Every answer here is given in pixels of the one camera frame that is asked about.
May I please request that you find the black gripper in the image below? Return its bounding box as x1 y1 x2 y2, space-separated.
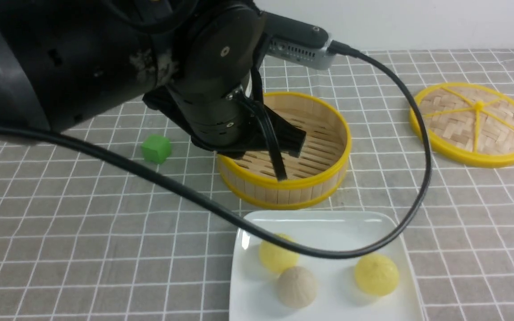
143 86 307 181

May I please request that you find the yellow steamed bun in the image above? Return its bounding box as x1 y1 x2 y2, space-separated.
258 240 300 274
353 252 400 297

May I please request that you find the white steamed bun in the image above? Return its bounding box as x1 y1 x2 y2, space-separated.
276 266 318 309

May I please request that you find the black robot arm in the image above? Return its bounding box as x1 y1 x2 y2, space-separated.
0 0 306 180

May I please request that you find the white square plate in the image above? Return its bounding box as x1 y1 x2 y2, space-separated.
229 210 425 321

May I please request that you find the bamboo steamer basket yellow rim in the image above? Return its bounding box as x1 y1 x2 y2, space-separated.
216 92 352 210

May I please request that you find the green cube block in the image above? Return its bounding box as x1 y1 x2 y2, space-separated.
141 135 173 165

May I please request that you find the woven steamer lid yellow rim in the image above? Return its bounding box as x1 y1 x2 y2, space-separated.
415 82 514 168

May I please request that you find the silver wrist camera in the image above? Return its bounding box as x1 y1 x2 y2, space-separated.
261 12 336 70

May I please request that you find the black camera cable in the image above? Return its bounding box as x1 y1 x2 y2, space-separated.
0 40 432 260

